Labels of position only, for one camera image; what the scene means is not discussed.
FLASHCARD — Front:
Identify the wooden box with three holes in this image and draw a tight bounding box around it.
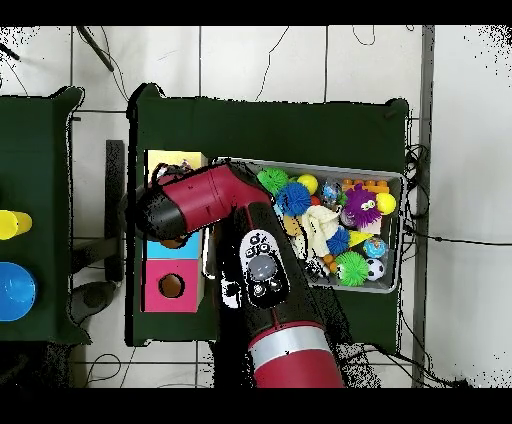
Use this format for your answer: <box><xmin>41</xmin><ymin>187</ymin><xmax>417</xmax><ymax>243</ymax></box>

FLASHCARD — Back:
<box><xmin>141</xmin><ymin>149</ymin><xmax>210</xmax><ymax>314</ymax></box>

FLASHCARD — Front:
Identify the shallow silver mesh bin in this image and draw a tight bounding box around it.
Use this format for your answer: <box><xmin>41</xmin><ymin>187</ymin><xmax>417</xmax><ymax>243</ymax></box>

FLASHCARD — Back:
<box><xmin>201</xmin><ymin>157</ymin><xmax>406</xmax><ymax>295</ymax></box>

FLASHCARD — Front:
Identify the blue spiky ball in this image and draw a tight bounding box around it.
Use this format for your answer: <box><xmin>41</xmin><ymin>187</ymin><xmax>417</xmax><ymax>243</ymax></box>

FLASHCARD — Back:
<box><xmin>275</xmin><ymin>181</ymin><xmax>312</xmax><ymax>217</ymax></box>

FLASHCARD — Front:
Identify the cream cloth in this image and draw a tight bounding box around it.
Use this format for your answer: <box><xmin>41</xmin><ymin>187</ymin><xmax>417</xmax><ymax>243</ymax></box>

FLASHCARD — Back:
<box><xmin>293</xmin><ymin>205</ymin><xmax>341</xmax><ymax>261</ymax></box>

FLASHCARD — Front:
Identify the dark green table cloth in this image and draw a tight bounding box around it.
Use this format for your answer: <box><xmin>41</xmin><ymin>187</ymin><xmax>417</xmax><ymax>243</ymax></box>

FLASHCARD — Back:
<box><xmin>0</xmin><ymin>85</ymin><xmax>93</xmax><ymax>345</ymax></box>
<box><xmin>125</xmin><ymin>82</ymin><xmax>411</xmax><ymax>348</ymax></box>

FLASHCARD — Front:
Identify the purple spiky monster toy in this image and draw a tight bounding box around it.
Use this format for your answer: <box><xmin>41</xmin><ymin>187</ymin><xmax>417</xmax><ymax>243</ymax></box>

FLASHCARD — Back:
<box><xmin>342</xmin><ymin>184</ymin><xmax>383</xmax><ymax>228</ymax></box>

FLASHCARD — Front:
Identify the green spiky ball with eyes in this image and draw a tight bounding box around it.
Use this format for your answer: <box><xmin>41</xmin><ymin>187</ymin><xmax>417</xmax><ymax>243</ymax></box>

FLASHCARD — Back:
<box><xmin>334</xmin><ymin>250</ymin><xmax>370</xmax><ymax>288</ymax></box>

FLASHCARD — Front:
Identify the orange toy building block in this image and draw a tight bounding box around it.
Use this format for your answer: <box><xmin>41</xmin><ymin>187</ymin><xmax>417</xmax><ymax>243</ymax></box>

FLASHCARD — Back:
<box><xmin>341</xmin><ymin>178</ymin><xmax>390</xmax><ymax>195</ymax></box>

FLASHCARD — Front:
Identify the small soccer ball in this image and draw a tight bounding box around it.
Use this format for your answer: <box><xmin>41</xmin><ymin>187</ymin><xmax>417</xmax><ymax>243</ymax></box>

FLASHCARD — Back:
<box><xmin>365</xmin><ymin>257</ymin><xmax>386</xmax><ymax>281</ymax></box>

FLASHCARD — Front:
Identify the yellow cup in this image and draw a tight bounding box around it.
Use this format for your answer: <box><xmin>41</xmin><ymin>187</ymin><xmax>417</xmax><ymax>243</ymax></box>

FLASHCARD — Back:
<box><xmin>0</xmin><ymin>209</ymin><xmax>34</xmax><ymax>241</ymax></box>

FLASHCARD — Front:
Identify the blue bowl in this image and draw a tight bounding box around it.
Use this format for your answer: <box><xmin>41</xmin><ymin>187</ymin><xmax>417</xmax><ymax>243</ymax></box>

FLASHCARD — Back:
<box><xmin>0</xmin><ymin>261</ymin><xmax>38</xmax><ymax>322</ymax></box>

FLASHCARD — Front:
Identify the black cable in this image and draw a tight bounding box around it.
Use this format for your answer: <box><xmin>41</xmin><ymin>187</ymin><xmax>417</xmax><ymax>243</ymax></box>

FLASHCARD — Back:
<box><xmin>402</xmin><ymin>223</ymin><xmax>512</xmax><ymax>247</ymax></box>

